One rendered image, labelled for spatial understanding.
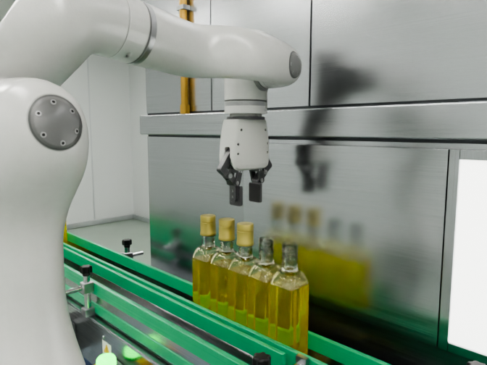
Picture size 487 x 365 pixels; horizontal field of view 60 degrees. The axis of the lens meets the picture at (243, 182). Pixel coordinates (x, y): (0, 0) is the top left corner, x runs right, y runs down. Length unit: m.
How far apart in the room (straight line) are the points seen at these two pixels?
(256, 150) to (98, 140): 6.33
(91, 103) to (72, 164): 6.58
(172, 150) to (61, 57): 0.75
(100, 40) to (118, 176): 6.71
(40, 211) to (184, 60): 0.32
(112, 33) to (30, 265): 0.30
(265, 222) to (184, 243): 0.38
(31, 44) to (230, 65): 0.29
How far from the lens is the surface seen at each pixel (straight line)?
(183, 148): 1.24
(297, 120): 0.92
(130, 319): 1.04
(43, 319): 0.57
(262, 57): 0.72
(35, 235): 0.53
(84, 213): 7.09
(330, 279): 0.91
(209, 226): 0.93
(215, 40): 0.71
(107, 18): 0.60
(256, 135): 0.83
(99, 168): 7.12
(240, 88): 0.80
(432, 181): 0.77
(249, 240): 0.86
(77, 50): 0.58
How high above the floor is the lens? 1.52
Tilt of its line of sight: 7 degrees down
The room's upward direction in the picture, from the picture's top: straight up
